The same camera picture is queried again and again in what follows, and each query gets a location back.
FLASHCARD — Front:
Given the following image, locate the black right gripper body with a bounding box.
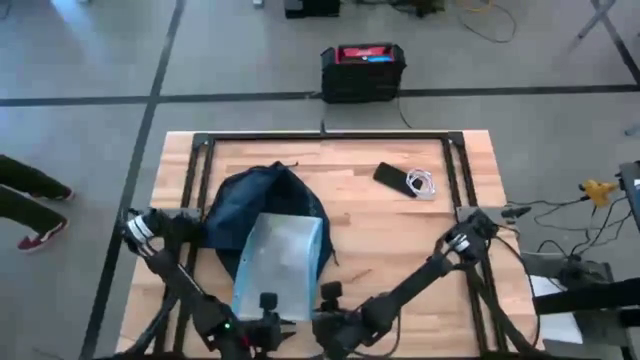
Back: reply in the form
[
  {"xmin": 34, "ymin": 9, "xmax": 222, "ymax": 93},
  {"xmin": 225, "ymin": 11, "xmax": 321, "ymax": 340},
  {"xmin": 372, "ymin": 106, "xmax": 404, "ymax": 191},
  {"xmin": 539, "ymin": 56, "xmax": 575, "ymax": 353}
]
[{"xmin": 318, "ymin": 280, "xmax": 364, "ymax": 360}]

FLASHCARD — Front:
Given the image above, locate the yellow floor cable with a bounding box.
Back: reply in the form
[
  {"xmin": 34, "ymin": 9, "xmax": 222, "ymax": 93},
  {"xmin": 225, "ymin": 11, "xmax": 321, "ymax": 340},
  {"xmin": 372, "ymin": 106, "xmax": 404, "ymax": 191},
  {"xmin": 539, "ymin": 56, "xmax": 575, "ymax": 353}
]
[{"xmin": 453, "ymin": 0, "xmax": 495, "ymax": 14}]

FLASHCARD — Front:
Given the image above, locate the dark blue backpack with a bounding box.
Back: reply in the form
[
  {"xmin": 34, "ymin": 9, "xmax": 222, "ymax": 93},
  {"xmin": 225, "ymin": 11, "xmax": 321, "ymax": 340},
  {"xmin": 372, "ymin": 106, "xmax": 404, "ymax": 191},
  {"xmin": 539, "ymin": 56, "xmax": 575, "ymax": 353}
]
[{"xmin": 202, "ymin": 159, "xmax": 337, "ymax": 281}]

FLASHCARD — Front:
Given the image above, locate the grey equipment box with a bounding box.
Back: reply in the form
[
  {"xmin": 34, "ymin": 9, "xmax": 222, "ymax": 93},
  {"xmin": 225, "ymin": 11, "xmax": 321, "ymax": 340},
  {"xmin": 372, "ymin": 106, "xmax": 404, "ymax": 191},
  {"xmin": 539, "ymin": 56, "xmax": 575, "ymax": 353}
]
[{"xmin": 519, "ymin": 251, "xmax": 615, "ymax": 290}]

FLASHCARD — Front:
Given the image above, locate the black power cable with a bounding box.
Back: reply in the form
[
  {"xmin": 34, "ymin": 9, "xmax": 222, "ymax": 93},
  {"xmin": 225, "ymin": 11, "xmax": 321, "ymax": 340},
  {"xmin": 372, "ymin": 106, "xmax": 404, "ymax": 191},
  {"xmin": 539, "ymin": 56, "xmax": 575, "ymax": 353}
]
[{"xmin": 396, "ymin": 97, "xmax": 414, "ymax": 130}]

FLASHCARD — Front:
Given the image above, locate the black floor cable loop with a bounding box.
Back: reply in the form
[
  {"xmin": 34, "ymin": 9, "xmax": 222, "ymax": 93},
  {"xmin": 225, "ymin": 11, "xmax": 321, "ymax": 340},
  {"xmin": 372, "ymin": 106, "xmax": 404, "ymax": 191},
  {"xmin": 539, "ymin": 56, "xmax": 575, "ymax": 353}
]
[{"xmin": 459, "ymin": 2, "xmax": 517, "ymax": 45}]

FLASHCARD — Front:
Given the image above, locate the dark cable clutter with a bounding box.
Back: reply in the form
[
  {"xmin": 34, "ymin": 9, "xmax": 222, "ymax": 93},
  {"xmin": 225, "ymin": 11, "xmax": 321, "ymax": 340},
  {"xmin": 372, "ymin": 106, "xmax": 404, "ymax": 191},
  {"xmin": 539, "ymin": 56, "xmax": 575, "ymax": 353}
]
[{"xmin": 354, "ymin": 0, "xmax": 446, "ymax": 19}]

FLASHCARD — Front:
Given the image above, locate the white paper sheet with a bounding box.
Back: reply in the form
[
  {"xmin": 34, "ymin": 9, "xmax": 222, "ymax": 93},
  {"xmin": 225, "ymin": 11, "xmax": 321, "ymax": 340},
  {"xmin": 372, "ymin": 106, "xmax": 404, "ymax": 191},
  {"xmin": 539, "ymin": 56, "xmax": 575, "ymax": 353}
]
[{"xmin": 528, "ymin": 273, "xmax": 585, "ymax": 346}]

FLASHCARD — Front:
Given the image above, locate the black cable bundle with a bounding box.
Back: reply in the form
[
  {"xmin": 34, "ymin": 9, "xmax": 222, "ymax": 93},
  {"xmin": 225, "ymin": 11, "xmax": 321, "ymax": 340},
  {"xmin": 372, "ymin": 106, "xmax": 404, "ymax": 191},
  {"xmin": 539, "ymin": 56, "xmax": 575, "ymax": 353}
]
[{"xmin": 504, "ymin": 194, "xmax": 634, "ymax": 257}]

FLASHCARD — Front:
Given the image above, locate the black and red power station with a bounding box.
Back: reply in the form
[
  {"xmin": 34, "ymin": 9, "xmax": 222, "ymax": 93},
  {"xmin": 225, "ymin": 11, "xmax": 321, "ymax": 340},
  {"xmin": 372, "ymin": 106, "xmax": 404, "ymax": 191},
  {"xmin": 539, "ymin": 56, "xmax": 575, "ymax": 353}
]
[{"xmin": 320, "ymin": 42, "xmax": 407, "ymax": 105}]

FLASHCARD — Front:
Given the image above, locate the black flat bar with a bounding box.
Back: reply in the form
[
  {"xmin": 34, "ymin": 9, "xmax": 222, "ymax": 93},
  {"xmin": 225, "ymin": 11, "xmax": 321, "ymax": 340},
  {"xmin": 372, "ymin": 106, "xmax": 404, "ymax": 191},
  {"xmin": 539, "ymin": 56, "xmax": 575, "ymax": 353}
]
[{"xmin": 532, "ymin": 277, "xmax": 640, "ymax": 316}]

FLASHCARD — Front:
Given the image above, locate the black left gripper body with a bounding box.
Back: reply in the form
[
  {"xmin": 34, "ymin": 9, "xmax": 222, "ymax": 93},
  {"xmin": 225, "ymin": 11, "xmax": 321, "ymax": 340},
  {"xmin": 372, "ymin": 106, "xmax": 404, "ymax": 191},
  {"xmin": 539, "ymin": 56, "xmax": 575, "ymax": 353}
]
[{"xmin": 239, "ymin": 292, "xmax": 285, "ymax": 354}]

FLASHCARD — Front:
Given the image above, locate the black smartphone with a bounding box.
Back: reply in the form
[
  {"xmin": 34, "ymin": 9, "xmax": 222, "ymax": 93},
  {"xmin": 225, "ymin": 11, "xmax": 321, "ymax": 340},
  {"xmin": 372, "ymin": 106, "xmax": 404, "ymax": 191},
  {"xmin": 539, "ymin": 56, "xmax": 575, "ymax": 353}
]
[{"xmin": 371, "ymin": 160, "xmax": 424, "ymax": 199}]

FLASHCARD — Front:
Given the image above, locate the grey stand leg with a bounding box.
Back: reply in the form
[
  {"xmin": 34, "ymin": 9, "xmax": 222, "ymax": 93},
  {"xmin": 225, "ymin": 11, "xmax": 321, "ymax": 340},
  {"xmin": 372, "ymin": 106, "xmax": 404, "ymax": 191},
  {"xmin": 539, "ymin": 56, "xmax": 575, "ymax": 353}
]
[{"xmin": 567, "ymin": 0, "xmax": 619, "ymax": 51}]

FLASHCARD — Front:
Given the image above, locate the white mesh pouch blue trim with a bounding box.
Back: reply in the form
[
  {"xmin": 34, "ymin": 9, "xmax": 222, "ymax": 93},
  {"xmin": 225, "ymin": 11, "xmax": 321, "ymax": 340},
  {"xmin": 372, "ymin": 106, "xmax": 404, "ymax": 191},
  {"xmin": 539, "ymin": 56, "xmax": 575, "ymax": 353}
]
[{"xmin": 229, "ymin": 211, "xmax": 325, "ymax": 323}]

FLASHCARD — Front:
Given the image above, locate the yellow cable plug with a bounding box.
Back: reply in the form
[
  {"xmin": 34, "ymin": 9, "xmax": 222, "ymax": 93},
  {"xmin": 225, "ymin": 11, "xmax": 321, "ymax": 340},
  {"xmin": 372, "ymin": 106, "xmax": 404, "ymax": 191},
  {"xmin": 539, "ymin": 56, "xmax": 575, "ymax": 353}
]
[{"xmin": 579, "ymin": 179, "xmax": 620, "ymax": 209}]

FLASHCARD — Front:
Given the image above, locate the grey laptop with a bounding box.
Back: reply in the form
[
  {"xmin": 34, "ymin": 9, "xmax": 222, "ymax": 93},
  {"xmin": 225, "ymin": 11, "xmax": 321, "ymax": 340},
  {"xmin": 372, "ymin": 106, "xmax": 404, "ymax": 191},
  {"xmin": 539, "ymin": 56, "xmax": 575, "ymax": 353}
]
[{"xmin": 618, "ymin": 159, "xmax": 640, "ymax": 234}]

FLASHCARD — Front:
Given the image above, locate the black equipment box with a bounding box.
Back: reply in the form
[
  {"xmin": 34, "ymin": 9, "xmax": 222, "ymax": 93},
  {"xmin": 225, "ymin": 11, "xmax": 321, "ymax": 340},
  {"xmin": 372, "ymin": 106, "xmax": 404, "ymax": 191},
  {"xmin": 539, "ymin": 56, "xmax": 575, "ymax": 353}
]
[{"xmin": 283, "ymin": 0, "xmax": 343, "ymax": 20}]

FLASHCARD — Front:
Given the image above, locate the small black device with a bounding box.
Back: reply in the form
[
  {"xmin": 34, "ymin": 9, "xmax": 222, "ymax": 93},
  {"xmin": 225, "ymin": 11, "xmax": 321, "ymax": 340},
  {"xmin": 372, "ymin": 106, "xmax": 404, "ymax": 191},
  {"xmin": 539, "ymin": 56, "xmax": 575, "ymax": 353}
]
[{"xmin": 499, "ymin": 204, "xmax": 532, "ymax": 221}]

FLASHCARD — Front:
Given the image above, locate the person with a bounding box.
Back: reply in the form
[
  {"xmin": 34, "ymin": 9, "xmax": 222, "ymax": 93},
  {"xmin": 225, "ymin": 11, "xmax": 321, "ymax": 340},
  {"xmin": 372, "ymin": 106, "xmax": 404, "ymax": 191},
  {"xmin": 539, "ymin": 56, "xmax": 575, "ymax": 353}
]
[{"xmin": 0, "ymin": 153, "xmax": 77, "ymax": 252}]

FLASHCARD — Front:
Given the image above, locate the white cable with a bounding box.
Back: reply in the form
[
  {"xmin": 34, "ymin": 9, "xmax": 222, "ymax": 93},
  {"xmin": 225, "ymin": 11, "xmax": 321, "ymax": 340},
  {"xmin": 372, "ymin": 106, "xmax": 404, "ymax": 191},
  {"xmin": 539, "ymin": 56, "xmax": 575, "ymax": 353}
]
[{"xmin": 404, "ymin": 167, "xmax": 438, "ymax": 201}]

